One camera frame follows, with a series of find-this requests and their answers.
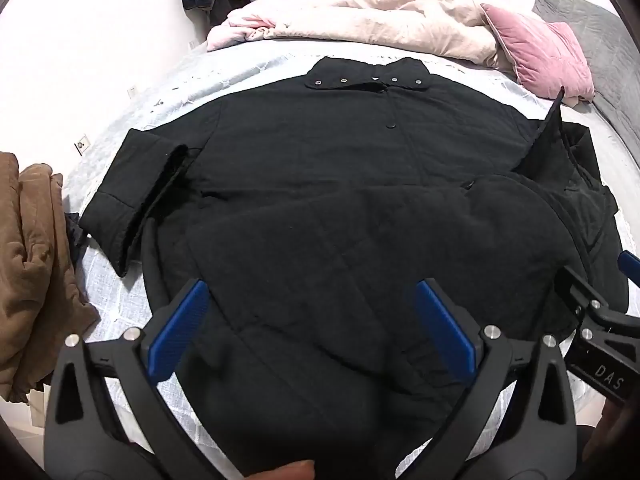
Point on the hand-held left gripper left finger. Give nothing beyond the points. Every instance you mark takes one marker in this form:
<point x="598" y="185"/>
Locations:
<point x="184" y="321"/>

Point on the grey quilted pillow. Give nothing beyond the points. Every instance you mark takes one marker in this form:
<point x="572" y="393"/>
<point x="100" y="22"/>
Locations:
<point x="600" y="40"/>

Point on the black coat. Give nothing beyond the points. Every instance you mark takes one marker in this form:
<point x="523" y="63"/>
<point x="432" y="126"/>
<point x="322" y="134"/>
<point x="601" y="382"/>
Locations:
<point x="325" y="200"/>

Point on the beige duvet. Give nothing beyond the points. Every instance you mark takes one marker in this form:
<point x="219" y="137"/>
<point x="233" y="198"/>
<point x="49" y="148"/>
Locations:
<point x="380" y="17"/>

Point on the bed with grey sheet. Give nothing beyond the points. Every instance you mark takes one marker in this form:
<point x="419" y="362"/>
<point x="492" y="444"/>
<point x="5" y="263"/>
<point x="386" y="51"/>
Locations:
<point x="607" y="130"/>

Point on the pink blanket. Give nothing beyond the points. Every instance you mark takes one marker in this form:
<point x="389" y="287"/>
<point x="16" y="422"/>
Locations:
<point x="230" y="30"/>

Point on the pink velvet pillow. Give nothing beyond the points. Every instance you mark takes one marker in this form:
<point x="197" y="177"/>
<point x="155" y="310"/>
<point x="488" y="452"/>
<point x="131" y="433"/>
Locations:
<point x="542" y="52"/>

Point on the person's left hand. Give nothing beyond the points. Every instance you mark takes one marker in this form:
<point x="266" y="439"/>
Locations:
<point x="290" y="470"/>

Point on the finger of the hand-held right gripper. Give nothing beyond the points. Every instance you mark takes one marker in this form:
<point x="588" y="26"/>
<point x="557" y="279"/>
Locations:
<point x="631" y="265"/>
<point x="582" y="295"/>

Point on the brown garment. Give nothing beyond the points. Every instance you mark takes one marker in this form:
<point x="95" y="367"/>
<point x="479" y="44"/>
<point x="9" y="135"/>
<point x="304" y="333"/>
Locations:
<point x="30" y="270"/>

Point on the light grey checked throw blanket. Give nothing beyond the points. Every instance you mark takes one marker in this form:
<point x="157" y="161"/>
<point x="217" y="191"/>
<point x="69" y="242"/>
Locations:
<point x="150" y="90"/>

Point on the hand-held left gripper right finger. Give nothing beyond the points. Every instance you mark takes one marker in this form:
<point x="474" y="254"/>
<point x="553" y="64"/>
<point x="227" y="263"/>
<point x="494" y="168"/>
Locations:
<point x="447" y="330"/>

